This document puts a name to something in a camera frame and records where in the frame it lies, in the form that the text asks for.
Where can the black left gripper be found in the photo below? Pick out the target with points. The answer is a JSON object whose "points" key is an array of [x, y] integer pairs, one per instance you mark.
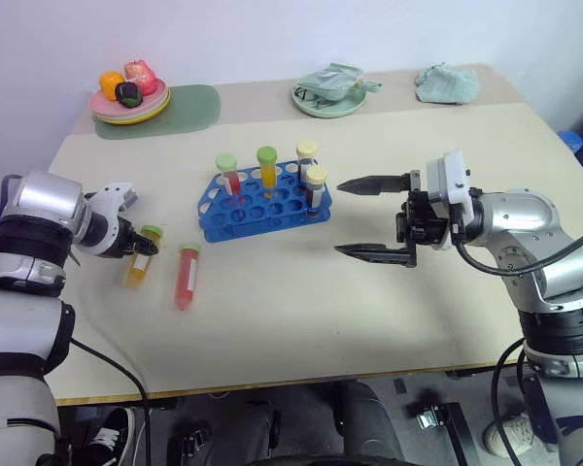
{"points": [[127, 237]]}

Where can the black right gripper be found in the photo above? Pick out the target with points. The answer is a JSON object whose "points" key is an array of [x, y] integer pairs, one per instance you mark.
{"points": [[420, 221]]}

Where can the yellow tube green cap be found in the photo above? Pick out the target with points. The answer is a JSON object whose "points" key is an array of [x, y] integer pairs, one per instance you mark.
{"points": [[267, 167], [138, 269]]}

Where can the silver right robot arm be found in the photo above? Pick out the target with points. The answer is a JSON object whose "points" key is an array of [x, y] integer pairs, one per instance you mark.
{"points": [[529, 213]]}

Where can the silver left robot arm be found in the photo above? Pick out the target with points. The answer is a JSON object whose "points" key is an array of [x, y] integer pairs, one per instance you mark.
{"points": [[39, 199]]}

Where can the blue test tube rack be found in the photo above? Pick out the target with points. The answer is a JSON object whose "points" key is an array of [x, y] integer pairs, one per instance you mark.
{"points": [[267, 213]]}

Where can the red tube green cap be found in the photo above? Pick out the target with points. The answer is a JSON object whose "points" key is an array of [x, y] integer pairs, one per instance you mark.
{"points": [[187, 279], [233, 180]]}

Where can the dark tube cream cap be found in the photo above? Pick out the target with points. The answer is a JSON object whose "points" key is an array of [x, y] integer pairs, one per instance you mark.
{"points": [[316, 187], [306, 154]]}

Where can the light green plate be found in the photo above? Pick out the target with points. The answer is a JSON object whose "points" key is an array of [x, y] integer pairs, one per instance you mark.
{"points": [[330, 110]]}

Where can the yellow plate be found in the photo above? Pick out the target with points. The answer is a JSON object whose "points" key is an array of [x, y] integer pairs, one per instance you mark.
{"points": [[141, 119]]}

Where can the black eyeglasses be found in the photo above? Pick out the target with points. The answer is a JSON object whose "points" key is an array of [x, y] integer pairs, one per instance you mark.
{"points": [[310, 97]]}

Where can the green placemat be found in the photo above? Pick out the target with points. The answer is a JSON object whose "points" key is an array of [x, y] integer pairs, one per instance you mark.
{"points": [[189, 109]]}

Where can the pink plate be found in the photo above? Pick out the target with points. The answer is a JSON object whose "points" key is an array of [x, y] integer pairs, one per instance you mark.
{"points": [[102, 104]]}

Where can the teal fabric pouch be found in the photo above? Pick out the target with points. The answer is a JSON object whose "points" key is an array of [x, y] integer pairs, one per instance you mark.
{"points": [[332, 80]]}

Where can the dark toy fruit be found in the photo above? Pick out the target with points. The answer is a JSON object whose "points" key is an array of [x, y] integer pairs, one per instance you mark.
{"points": [[127, 94]]}

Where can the crumpled teal cloth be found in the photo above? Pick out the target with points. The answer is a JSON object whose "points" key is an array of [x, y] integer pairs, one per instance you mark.
{"points": [[447, 85]]}

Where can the orange toy pepper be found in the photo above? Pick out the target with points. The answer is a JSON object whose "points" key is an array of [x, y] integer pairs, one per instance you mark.
{"points": [[111, 85]]}

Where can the pink toy fruit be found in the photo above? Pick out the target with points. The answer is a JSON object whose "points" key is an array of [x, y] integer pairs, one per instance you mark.
{"points": [[143, 77]]}

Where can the black sneaker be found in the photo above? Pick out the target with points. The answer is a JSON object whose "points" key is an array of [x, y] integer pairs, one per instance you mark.
{"points": [[109, 439]]}

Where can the dark rounded shape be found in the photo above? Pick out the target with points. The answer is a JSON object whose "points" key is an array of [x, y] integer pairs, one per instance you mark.
{"points": [[374, 427]]}

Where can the blue round stool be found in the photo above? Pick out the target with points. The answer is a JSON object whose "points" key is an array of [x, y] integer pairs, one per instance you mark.
{"points": [[571, 141]]}

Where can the white sneaker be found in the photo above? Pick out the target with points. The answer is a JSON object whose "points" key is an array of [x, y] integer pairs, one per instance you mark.
{"points": [[510, 434]]}

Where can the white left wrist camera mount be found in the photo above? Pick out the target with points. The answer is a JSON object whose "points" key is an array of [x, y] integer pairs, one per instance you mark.
{"points": [[108, 198]]}

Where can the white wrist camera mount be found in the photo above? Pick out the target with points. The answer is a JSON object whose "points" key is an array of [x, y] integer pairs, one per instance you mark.
{"points": [[448, 176], [108, 198]]}

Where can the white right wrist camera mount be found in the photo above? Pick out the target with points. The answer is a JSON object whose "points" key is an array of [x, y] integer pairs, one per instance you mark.
{"points": [[448, 176]]}

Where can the black metal frame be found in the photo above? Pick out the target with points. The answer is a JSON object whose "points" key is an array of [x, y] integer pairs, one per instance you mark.
{"points": [[449, 427]]}

